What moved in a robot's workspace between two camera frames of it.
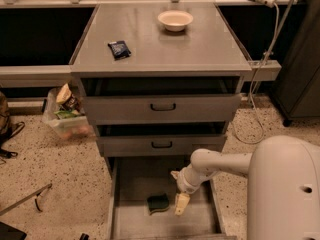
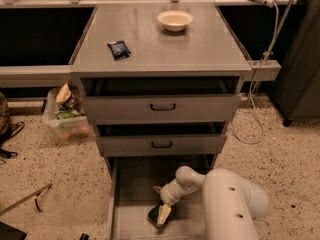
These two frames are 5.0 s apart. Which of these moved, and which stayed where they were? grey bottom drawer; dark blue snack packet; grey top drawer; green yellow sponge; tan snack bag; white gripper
Moved: white gripper; green yellow sponge
Stayed: tan snack bag; grey bottom drawer; dark blue snack packet; grey top drawer
